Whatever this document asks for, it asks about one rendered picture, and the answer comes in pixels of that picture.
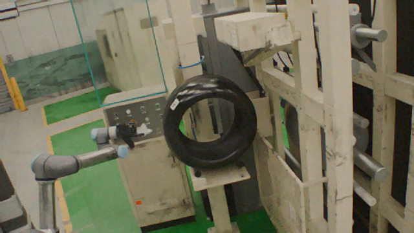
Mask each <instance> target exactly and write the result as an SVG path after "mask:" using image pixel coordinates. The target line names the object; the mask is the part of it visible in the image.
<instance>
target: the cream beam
mask: <svg viewBox="0 0 414 233"><path fill-rule="evenodd" d="M214 23H215V31H216V36H217V37H216V38H217V39H218V41H220V42H222V43H224V44H226V45H228V46H231V47H233V49H235V50H238V51H239V52H244V51H247V50H253V49H260V48H265V47H266V46H265V43H266V39H265V32H266V31H267V30H268V29H269V28H270V27H271V26H275V25H281V24H285V14H284V13H264V12H245V13H242V14H236V15H231V16H225V17H218V18H215V19H214ZM232 30H234V31H235V33H236V38H237V47H236V46H235V45H234V43H233V37H232Z"/></svg>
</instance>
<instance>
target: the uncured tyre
mask: <svg viewBox="0 0 414 233"><path fill-rule="evenodd" d="M209 98H221V99H224V100H228V101H230V102H232V103H233V105H234V119H233V122H232V125H231V126H230V129H229V130H228V131H227V132H226V133H225V134H224V135H222V136H221V137H220V138H218V139H215V140H213V141H209V142H199V141H196V140H192V139H189V138H188V137H187V136H186V135H185V134H184V133H183V132H182V131H181V130H180V129H179V125H180V121H181V119H182V116H183V115H184V113H186V111H187V110H188V109H189V108H190V107H191V106H192V105H193V104H196V103H197V102H199V101H201V100H204V99H209ZM176 99H177V100H178V101H179V103H178V104H177V106H176V108H175V109H174V110H172V109H171V108H170V106H171V105H172V103H173V102H174V101H175V100H176ZM163 130H164V138H165V141H166V144H167V145H168V148H169V150H170V151H171V152H172V153H173V154H174V156H176V158H178V160H180V161H181V162H182V163H183V164H186V165H188V166H190V167H192V168H196V169H200V170H205V171H211V170H216V169H220V168H224V167H227V166H229V165H231V164H233V163H235V162H237V161H238V159H240V158H241V157H242V156H243V155H244V154H245V153H246V152H247V151H248V150H249V148H250V147H251V145H252V143H253V141H254V139H255V136H256V131H257V115H256V110H255V107H254V104H253V102H252V101H251V99H250V97H248V95H247V94H246V93H245V92H244V91H243V90H242V89H241V88H240V87H239V86H237V84H236V83H234V82H233V81H231V80H229V79H227V78H225V77H222V76H218V74H200V75H199V76H194V77H192V78H189V79H187V80H185V81H183V82H181V83H180V84H178V86H177V87H176V88H175V89H174V90H172V92H171V93H170V95H169V97H168V99H167V100H166V103H165V106H164V112H163Z"/></svg>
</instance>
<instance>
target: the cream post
mask: <svg viewBox="0 0 414 233"><path fill-rule="evenodd" d="M168 3H169V9H170V12H171V18H172V22H173V28H174V32H175V38H176V41H177V47H178V49H177V50H178V52H179V57H180V61H181V65H182V67H186V66H189V65H193V64H196V63H197V62H200V56H199V48H198V44H197V38H196V34H195V27H194V23H193V16H191V9H190V3H189V0H168ZM182 73H183V77H184V80H187V79H189V78H192V77H194V76H199V75H200V74H203V73H202V67H201V64H199V65H196V66H193V67H188V68H185V69H182ZM190 110H191V116H192V120H193V125H194V130H195V133H196V136H197V141H199V142H203V141H207V140H212V139H215V137H214V133H213V126H212V119H211V114H210V108H209V103H208V99H204V100H201V101H199V102H197V103H196V104H193V105H192V106H191V107H190ZM207 189H208V195H209V199H210V205H211V209H212V214H213V220H214V225H215V230H216V233H232V228H231V224H230V217H229V213H228V207H227V203H226V196H225V192H224V185H221V186H216V187H213V188H207Z"/></svg>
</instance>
